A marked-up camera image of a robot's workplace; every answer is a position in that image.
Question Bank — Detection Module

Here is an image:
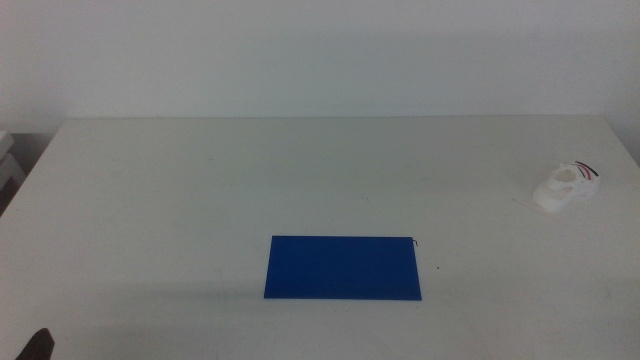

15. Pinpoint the blue rectangular mat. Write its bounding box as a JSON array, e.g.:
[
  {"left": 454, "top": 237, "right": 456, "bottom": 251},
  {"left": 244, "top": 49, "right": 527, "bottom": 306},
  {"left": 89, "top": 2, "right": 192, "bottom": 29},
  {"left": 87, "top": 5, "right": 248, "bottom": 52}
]
[{"left": 263, "top": 235, "right": 423, "bottom": 302}]

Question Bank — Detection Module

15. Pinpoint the white strapped toy sandal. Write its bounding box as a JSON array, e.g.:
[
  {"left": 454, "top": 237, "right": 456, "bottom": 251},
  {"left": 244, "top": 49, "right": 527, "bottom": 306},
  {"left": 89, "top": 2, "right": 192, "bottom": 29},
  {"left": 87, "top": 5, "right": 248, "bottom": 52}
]
[{"left": 532, "top": 160, "right": 601, "bottom": 214}]

